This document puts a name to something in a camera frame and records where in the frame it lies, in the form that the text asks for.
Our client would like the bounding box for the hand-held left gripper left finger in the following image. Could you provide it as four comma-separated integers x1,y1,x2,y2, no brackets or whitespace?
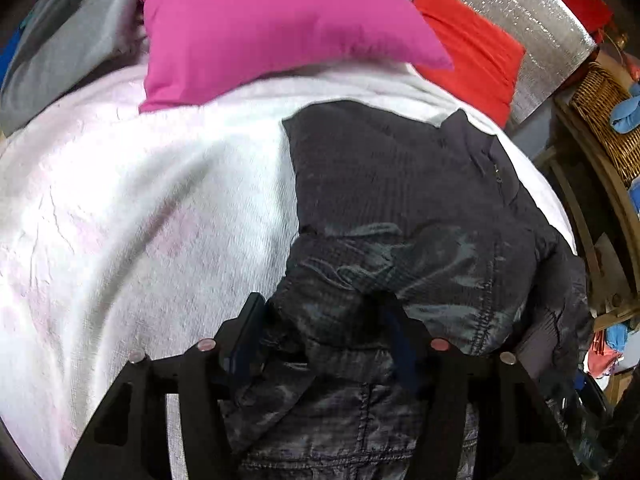
62,292,267,480

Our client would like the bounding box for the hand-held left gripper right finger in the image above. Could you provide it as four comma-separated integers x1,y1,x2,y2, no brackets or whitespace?
381,294,584,480

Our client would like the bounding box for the black quilted jacket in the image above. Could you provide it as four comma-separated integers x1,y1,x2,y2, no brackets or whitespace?
218,108,612,480

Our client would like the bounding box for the white fleece blanket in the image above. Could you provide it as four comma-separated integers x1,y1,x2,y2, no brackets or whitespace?
0,59,578,480

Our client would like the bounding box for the wooden shelf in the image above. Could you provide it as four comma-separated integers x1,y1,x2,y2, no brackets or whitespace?
532,50,640,331

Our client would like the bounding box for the red pillow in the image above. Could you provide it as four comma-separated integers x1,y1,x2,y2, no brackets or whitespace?
413,0,527,126

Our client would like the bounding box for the pink pillow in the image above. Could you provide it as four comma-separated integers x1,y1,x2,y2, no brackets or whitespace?
138,0,455,114

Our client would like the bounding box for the wicker basket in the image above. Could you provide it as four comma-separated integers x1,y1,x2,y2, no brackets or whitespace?
570,61,640,187

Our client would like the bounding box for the light blue cloth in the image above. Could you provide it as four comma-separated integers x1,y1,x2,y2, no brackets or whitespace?
609,82,640,135

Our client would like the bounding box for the grey cloth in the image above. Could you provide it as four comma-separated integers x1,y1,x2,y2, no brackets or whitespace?
0,0,151,133

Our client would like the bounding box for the silver insulation mat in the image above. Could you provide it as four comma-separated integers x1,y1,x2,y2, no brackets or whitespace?
370,0,598,126

